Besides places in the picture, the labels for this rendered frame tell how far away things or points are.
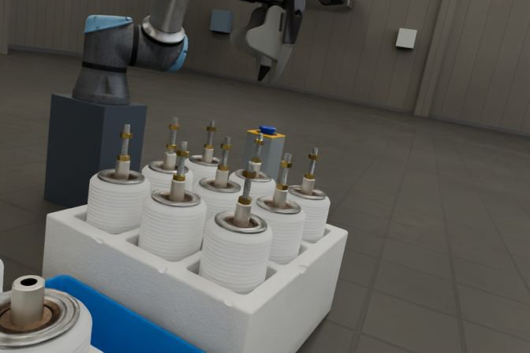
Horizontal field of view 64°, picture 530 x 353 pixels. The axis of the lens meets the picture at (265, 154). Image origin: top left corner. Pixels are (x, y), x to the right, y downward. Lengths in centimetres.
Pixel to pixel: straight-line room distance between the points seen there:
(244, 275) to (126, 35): 81
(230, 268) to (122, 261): 17
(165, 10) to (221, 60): 1030
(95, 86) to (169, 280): 72
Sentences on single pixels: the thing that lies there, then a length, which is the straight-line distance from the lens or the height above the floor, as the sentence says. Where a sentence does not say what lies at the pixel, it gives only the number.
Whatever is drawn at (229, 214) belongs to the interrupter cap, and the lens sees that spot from 62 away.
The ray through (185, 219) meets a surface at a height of 24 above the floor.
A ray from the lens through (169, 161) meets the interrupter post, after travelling 81.
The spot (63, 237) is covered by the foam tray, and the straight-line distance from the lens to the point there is 75.
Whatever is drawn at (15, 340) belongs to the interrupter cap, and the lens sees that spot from 37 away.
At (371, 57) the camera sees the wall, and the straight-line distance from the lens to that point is 1032.
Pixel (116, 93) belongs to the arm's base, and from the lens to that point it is 121.
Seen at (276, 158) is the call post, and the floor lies 26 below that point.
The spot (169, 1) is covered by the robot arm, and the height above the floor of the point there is 58.
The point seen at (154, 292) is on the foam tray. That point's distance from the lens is 63.
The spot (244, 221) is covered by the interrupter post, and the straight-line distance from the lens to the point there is 59.
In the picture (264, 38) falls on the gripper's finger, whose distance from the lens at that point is 53.
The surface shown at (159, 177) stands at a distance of 78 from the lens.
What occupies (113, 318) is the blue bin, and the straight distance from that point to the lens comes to 66.
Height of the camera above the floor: 47
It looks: 12 degrees down
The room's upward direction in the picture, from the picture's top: 10 degrees clockwise
